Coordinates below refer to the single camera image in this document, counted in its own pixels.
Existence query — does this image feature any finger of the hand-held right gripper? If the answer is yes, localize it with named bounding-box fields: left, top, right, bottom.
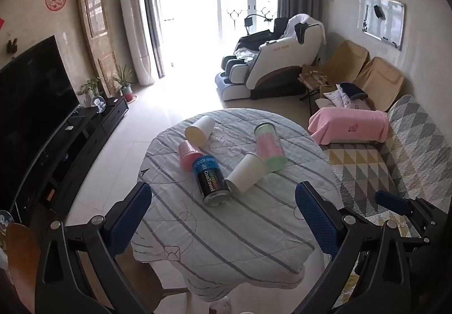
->
left=374, top=190, right=442, bottom=240

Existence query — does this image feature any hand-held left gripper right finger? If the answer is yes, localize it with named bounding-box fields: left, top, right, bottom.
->
left=295, top=181, right=424, bottom=314

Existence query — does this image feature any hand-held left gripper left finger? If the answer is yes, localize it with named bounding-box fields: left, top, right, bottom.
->
left=34, top=181, right=153, bottom=314

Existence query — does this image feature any white paper cup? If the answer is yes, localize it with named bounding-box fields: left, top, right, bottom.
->
left=184, top=115, right=215, bottom=145
left=225, top=152, right=266, bottom=193

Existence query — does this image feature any pink plastic cup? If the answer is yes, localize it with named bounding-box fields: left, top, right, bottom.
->
left=177, top=140, right=203, bottom=170

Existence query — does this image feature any patterned sofa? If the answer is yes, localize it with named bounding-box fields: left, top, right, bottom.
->
left=320, top=95, right=452, bottom=247

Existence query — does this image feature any pink and green canister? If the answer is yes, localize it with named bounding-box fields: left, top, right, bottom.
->
left=254, top=122, right=287, bottom=172

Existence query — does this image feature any table with striped cloth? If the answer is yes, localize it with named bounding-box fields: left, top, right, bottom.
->
left=131, top=108, right=341, bottom=291

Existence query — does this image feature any pink blanket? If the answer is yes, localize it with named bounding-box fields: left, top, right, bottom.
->
left=308, top=107, right=389, bottom=145

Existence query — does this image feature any black printed can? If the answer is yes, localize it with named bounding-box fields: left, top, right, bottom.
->
left=192, top=154, right=232, bottom=207

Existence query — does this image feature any black television cabinet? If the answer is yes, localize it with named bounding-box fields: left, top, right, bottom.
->
left=7, top=97, right=129, bottom=226

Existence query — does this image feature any wooden chair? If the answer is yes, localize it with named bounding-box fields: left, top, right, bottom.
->
left=5, top=222, right=191, bottom=314

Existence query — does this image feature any white printed pillow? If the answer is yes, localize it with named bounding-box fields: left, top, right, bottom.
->
left=324, top=90, right=358, bottom=110

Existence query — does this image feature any dark blue cushion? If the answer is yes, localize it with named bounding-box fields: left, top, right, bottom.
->
left=341, top=83, right=368, bottom=101

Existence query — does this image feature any tan sofa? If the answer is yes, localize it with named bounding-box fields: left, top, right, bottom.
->
left=311, top=40, right=405, bottom=113

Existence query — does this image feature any potted green plant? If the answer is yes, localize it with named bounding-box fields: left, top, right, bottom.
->
left=81, top=78, right=107, bottom=99
left=112, top=65, right=138, bottom=101

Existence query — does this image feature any small folding table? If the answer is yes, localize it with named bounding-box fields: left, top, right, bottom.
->
left=298, top=65, right=336, bottom=101

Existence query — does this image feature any black flat television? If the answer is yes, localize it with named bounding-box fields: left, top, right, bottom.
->
left=0, top=35, right=81, bottom=202

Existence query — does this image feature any white massage chair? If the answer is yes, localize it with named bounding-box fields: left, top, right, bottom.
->
left=215, top=14, right=327, bottom=101

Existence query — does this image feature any white standing air conditioner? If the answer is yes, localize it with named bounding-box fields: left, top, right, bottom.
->
left=119, top=0, right=156, bottom=86

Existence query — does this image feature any white cloth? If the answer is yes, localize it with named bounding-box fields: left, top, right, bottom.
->
left=284, top=14, right=323, bottom=42

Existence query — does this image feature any black stand lamp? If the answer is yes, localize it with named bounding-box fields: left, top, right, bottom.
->
left=245, top=13, right=276, bottom=35

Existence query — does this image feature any glass balcony door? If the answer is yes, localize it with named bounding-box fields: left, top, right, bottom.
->
left=155, top=0, right=279, bottom=71

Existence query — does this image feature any wall whiteboard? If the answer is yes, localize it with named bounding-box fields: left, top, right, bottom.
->
left=362, top=0, right=405, bottom=50

